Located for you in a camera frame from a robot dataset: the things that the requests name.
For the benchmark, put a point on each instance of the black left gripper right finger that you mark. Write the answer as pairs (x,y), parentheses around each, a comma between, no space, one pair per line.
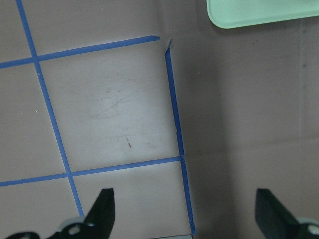
(276,222)

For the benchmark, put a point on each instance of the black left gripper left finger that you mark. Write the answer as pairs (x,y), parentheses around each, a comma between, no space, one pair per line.
(97,224)

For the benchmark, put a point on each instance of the mint green plastic tray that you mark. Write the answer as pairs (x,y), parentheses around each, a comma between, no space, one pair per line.
(228,14)

